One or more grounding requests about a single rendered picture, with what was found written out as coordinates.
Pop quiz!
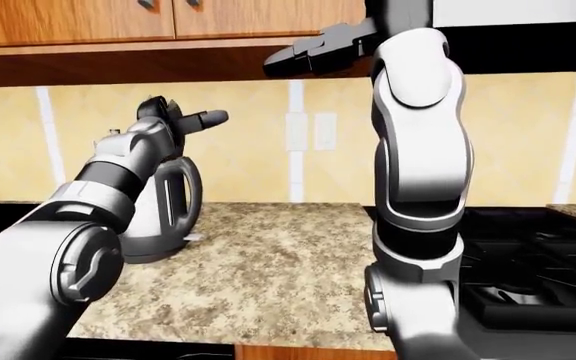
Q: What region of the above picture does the wooden wall cabinet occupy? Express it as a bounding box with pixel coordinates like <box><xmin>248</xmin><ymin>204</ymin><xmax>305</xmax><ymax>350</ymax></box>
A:
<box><xmin>0</xmin><ymin>0</ymin><xmax>384</xmax><ymax>90</ymax></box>

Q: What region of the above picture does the wooden base cabinet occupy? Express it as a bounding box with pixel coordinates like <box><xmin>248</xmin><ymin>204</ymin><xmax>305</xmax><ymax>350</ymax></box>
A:
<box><xmin>233</xmin><ymin>343</ymin><xmax>399</xmax><ymax>360</ymax></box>

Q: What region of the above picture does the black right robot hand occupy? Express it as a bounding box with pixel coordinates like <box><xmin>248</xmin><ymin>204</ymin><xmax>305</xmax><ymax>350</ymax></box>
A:
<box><xmin>262</xmin><ymin>18</ymin><xmax>385</xmax><ymax>78</ymax></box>

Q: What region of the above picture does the black gas stove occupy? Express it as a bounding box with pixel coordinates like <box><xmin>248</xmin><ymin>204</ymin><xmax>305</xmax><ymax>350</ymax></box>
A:
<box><xmin>362</xmin><ymin>204</ymin><xmax>576</xmax><ymax>360</ymax></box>

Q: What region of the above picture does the silver electric kettle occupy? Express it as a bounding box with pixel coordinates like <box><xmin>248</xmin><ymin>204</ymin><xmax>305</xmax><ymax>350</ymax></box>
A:
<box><xmin>108</xmin><ymin>128</ymin><xmax>204</xmax><ymax>265</ymax></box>

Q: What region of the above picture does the white wall switch plate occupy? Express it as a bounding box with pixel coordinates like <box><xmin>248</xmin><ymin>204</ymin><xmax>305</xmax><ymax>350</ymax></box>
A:
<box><xmin>314</xmin><ymin>111</ymin><xmax>338</xmax><ymax>152</ymax></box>

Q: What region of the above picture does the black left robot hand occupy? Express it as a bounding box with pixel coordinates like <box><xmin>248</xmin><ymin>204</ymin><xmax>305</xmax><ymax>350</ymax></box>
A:
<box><xmin>136</xmin><ymin>95</ymin><xmax>230</xmax><ymax>159</ymax></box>

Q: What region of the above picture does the white wall outlet plate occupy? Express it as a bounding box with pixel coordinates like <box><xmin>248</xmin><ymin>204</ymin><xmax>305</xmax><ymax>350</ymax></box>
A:
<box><xmin>285</xmin><ymin>111</ymin><xmax>309</xmax><ymax>153</ymax></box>

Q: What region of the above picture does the range hood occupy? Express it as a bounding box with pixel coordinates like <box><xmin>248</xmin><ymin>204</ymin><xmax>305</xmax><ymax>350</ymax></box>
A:
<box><xmin>430</xmin><ymin>0</ymin><xmax>576</xmax><ymax>75</ymax></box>

